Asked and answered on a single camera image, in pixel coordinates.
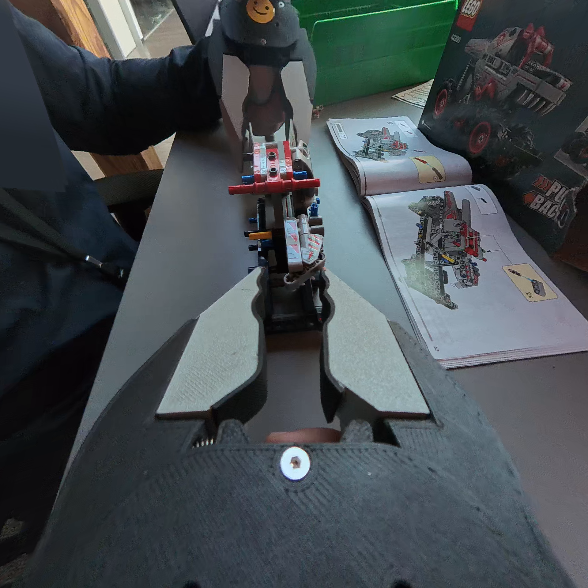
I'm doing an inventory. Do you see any person's left forearm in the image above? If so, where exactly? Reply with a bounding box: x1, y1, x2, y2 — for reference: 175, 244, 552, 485
14, 9, 223, 154

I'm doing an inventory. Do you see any grey and red lego model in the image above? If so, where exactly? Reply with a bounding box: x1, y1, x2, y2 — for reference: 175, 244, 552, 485
228, 138, 330, 334

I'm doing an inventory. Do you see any person's left hand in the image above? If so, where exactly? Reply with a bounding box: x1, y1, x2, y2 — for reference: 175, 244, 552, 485
249, 69, 283, 136

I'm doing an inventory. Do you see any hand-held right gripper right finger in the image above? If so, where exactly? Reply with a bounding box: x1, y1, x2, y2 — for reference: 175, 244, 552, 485
319, 269, 431, 423

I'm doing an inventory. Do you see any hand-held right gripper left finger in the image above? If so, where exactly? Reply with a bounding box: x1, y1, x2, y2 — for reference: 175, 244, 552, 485
155, 266, 268, 422

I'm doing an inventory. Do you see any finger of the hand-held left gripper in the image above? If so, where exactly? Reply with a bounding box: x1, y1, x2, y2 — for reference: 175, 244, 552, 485
222, 53, 256, 154
276, 51, 309, 153

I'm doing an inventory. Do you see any person's dark navy jacket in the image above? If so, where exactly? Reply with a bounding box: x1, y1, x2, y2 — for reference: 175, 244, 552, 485
0, 138, 138, 566

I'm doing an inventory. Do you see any black lanyard strap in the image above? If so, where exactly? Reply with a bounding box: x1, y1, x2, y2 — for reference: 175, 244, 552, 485
0, 188, 130, 286

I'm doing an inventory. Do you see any dark lego set box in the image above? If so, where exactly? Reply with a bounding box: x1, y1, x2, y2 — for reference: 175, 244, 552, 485
419, 0, 588, 256

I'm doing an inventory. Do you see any black chair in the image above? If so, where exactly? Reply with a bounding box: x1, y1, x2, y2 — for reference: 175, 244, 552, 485
93, 168, 164, 243

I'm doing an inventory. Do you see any person's right hand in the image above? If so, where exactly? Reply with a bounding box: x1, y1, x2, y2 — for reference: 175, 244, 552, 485
266, 427, 343, 444

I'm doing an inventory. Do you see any open lego instruction booklet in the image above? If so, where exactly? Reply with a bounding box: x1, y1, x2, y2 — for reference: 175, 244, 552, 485
326, 116, 588, 370

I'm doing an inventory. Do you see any green plastic bin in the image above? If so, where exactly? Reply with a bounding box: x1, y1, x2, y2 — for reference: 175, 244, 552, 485
292, 0, 461, 107

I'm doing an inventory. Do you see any small paper leaflet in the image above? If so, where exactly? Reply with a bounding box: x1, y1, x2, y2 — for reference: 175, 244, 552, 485
392, 79, 435, 109

